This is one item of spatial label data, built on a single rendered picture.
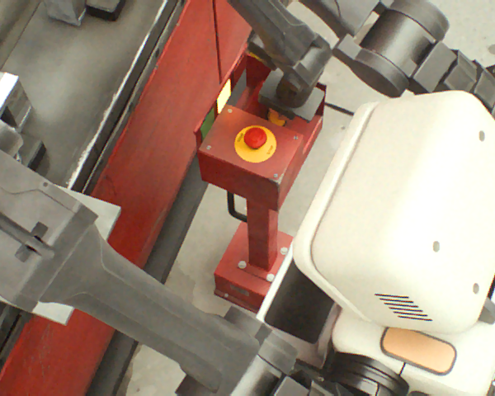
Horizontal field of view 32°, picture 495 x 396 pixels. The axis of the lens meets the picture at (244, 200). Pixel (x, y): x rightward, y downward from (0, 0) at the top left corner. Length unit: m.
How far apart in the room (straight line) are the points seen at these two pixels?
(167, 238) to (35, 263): 1.68
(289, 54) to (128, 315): 0.74
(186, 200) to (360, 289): 1.47
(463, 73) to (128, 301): 0.55
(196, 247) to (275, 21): 1.09
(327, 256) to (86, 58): 0.80
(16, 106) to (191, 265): 0.95
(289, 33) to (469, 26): 1.42
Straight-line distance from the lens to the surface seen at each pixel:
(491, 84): 1.06
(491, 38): 2.65
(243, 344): 0.79
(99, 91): 1.46
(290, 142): 1.49
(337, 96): 2.47
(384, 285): 0.79
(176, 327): 0.69
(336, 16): 1.02
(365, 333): 0.90
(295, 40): 1.30
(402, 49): 1.01
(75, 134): 1.43
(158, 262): 2.20
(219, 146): 1.49
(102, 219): 1.21
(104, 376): 2.13
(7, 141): 0.60
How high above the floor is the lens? 2.08
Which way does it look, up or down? 65 degrees down
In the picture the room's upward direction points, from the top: 3 degrees counter-clockwise
